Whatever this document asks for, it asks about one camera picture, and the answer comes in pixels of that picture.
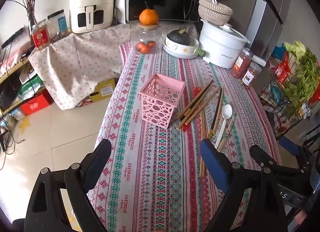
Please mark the blue plastic bag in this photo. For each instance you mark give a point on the blue plastic bag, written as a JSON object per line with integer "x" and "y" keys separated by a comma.
{"x": 278, "y": 51}

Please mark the short jar with white label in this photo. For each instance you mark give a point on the short jar with white label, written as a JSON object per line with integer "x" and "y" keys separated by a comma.
{"x": 251, "y": 75}

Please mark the striped patterned tablecloth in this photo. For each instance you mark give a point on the striped patterned tablecloth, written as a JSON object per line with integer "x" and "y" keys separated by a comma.
{"x": 155, "y": 172}

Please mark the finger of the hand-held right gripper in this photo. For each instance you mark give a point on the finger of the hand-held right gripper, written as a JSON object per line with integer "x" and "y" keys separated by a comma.
{"x": 288, "y": 144}
{"x": 257, "y": 154}

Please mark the glass jar with wooden lid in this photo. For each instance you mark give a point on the glass jar with wooden lid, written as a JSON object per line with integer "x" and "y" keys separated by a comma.
{"x": 147, "y": 34}

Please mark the silver refrigerator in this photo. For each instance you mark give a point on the silver refrigerator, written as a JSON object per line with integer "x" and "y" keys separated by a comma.
{"x": 267, "y": 9}

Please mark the pink perforated utensil basket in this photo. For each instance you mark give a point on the pink perforated utensil basket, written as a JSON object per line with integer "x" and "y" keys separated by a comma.
{"x": 156, "y": 112}

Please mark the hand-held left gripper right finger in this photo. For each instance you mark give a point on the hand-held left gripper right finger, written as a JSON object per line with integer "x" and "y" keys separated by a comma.
{"x": 212, "y": 158}

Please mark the orange tangerine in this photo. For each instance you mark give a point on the orange tangerine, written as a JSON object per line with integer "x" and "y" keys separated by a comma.
{"x": 148, "y": 16}

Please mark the glass pot lid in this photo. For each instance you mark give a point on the glass pot lid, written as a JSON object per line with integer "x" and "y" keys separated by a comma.
{"x": 232, "y": 33}

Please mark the dark green kabocha squash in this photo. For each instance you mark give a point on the dark green kabocha squash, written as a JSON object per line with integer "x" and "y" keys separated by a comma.
{"x": 177, "y": 38}

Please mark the clear container with blue label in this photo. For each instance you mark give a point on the clear container with blue label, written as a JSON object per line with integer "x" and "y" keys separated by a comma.
{"x": 58, "y": 23}

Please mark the white electric cooker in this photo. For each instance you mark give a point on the white electric cooker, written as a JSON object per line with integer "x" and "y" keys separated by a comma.
{"x": 220, "y": 51}

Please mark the white plastic spoon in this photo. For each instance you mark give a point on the white plastic spoon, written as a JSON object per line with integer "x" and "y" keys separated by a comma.
{"x": 227, "y": 110}

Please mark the woven lidded basket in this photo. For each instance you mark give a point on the woven lidded basket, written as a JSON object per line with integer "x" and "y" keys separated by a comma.
{"x": 215, "y": 11}

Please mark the small red tomato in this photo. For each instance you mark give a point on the small red tomato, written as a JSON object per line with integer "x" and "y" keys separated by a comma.
{"x": 145, "y": 49}
{"x": 140, "y": 46}
{"x": 151, "y": 44}

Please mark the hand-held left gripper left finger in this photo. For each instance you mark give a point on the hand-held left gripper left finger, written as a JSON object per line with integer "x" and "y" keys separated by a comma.
{"x": 96, "y": 159}

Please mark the red plastic spoon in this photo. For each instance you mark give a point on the red plastic spoon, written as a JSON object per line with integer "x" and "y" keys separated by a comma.
{"x": 197, "y": 89}

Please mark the napa cabbage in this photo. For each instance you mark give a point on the napa cabbage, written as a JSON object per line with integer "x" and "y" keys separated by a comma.
{"x": 297, "y": 46}

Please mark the yellow cardboard box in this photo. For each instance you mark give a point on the yellow cardboard box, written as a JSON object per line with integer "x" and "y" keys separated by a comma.
{"x": 105, "y": 89}

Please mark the red cardboard box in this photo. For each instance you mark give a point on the red cardboard box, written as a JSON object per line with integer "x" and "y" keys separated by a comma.
{"x": 32, "y": 105}

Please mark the glass jar with red label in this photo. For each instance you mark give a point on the glass jar with red label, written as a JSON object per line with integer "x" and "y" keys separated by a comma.
{"x": 40, "y": 35}

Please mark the red snack packets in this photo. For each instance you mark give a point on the red snack packets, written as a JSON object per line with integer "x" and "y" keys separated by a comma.
{"x": 282, "y": 69}

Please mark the tall jar of red chili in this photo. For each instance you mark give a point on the tall jar of red chili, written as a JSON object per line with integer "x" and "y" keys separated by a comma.
{"x": 240, "y": 64}

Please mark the floral print cloth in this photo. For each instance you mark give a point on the floral print cloth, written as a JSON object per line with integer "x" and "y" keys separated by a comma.
{"x": 75, "y": 59}

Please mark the wooden shelf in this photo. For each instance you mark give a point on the wooden shelf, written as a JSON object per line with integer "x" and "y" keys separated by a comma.
{"x": 10, "y": 71}

